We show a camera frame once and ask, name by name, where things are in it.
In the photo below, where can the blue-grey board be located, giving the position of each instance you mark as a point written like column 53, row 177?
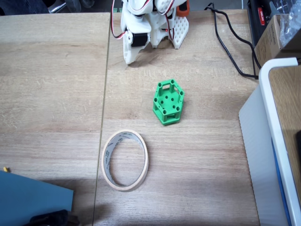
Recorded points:
column 28, row 197

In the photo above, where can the clear plastic bag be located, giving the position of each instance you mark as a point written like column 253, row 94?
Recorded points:
column 288, row 30

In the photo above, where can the black office chair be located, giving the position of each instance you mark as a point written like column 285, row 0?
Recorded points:
column 58, row 7

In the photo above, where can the green hexagonal printed component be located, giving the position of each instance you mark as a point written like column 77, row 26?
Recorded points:
column 168, row 101

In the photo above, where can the person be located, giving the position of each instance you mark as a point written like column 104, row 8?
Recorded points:
column 23, row 5

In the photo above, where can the black fabric object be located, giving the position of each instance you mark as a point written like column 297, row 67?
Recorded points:
column 51, row 219

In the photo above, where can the orange table clamp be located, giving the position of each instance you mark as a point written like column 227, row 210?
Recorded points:
column 183, row 10

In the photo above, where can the small black object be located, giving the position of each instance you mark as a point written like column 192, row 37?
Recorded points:
column 298, row 141

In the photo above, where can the black power adapter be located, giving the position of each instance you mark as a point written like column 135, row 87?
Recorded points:
column 255, row 23

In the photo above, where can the brown cardboard box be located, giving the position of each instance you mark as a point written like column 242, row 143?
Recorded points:
column 268, row 44

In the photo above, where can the small yellow piece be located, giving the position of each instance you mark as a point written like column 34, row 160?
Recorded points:
column 6, row 169

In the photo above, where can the beige masking tape roll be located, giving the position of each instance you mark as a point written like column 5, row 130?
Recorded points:
column 107, row 155

